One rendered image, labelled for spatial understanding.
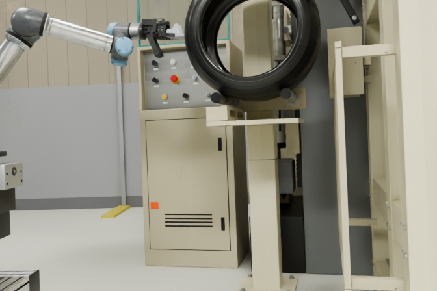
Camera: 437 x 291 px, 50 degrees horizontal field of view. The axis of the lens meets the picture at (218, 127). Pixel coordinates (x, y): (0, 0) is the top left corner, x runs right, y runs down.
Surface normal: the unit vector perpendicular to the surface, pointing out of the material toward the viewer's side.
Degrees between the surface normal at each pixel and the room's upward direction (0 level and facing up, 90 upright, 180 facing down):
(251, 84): 101
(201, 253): 90
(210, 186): 90
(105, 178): 90
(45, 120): 90
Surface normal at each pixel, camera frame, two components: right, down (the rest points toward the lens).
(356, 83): -0.23, 0.00
